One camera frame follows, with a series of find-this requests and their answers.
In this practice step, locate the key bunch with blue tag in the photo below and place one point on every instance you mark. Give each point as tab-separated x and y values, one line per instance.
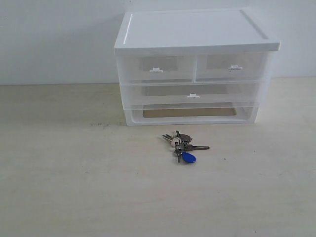
182	146

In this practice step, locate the clear wide middle drawer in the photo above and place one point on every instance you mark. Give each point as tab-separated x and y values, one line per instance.
150	97

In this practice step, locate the white plastic drawer cabinet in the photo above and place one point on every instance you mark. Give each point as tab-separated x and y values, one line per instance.
195	33

